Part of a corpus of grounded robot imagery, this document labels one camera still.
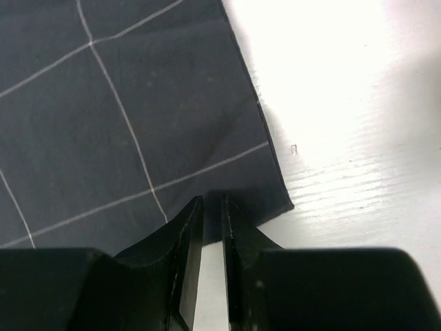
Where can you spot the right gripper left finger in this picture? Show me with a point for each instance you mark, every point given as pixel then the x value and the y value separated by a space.
pixel 151 285

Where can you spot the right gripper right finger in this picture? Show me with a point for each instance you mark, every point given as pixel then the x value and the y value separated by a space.
pixel 272 288

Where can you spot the dark plaid cloth napkin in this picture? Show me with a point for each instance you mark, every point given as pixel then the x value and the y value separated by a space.
pixel 114 114

